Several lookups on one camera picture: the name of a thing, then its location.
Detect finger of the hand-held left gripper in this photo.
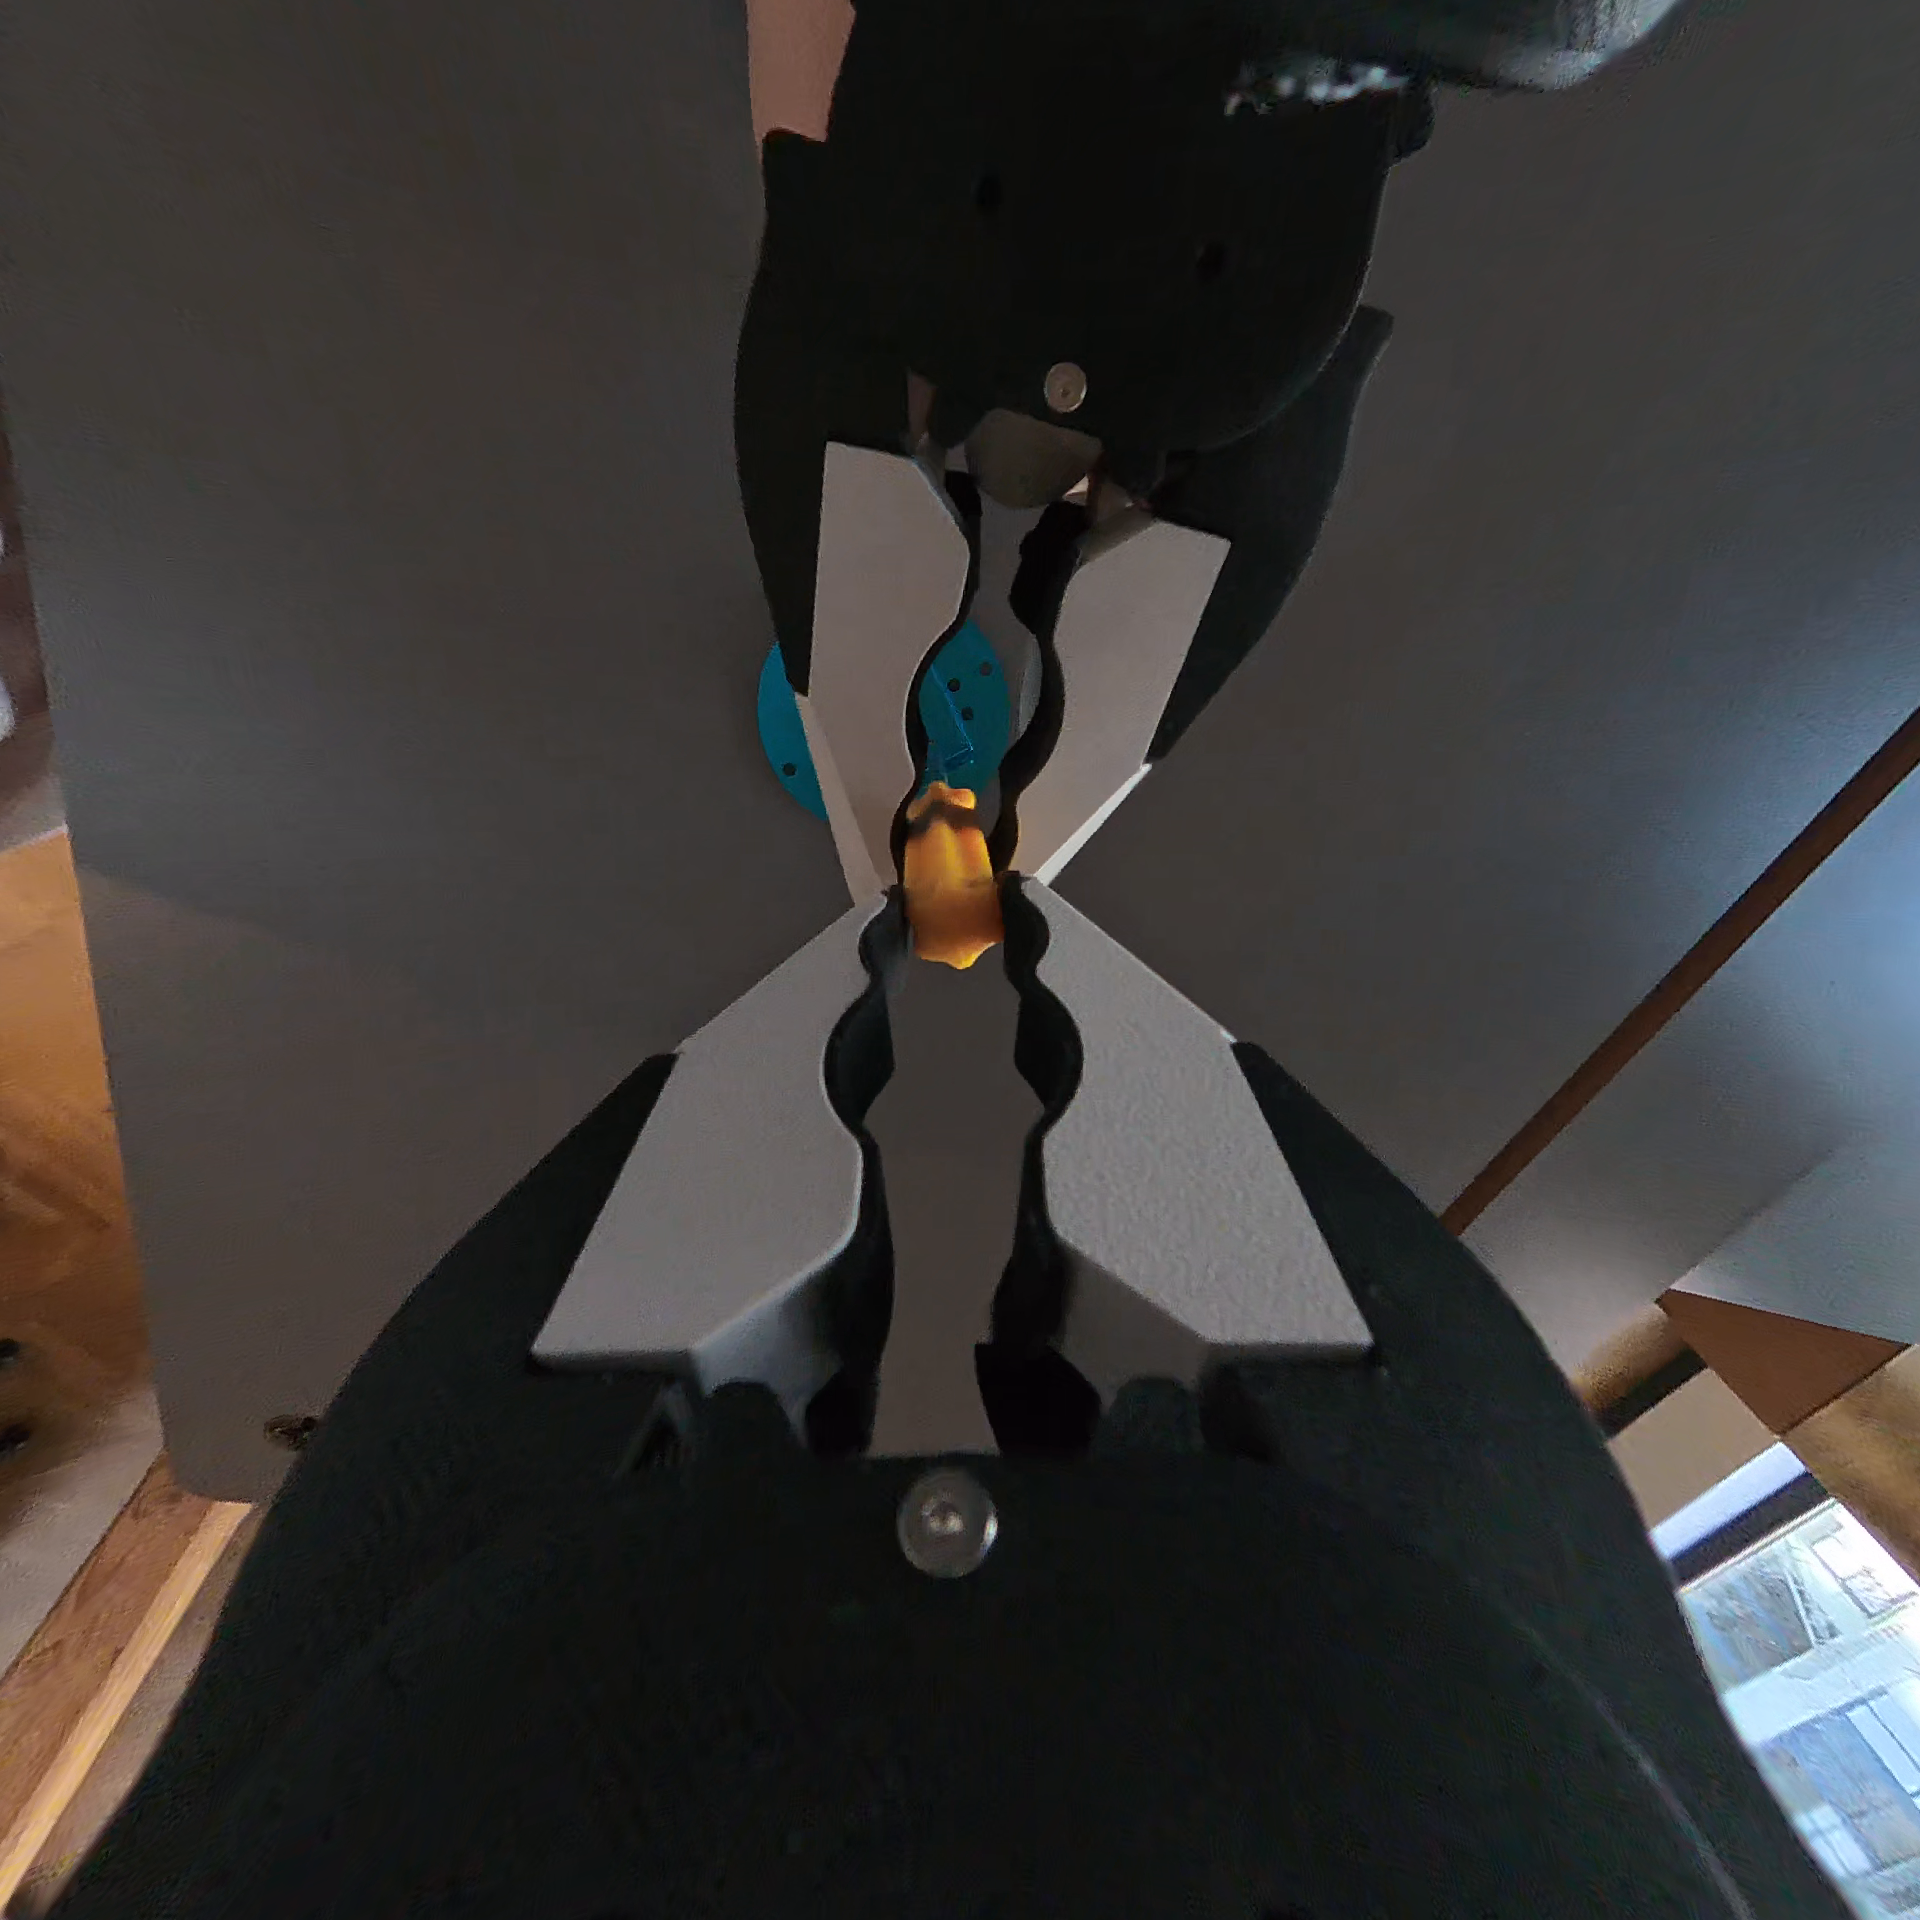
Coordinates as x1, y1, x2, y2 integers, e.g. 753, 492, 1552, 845
785, 439, 983, 911
995, 503, 1236, 888

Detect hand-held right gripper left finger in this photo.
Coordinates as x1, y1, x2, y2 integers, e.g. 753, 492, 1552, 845
532, 884, 911, 1453

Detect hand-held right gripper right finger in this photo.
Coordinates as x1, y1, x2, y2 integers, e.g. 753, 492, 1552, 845
973, 876, 1376, 1455

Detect blue round metal plate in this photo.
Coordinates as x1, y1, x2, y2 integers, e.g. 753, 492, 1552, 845
755, 618, 1009, 824

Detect yellow screwdriver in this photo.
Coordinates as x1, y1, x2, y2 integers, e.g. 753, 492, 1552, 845
899, 781, 1004, 972

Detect grey desk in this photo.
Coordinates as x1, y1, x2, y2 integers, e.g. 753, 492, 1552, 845
0, 0, 1920, 1503

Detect person's left hand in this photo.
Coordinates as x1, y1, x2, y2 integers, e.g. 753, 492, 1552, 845
746, 0, 853, 149

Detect large window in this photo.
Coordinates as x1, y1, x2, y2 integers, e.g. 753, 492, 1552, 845
1650, 1446, 1920, 1920

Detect wooden post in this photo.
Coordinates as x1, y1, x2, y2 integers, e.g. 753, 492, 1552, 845
1566, 1286, 1920, 1592

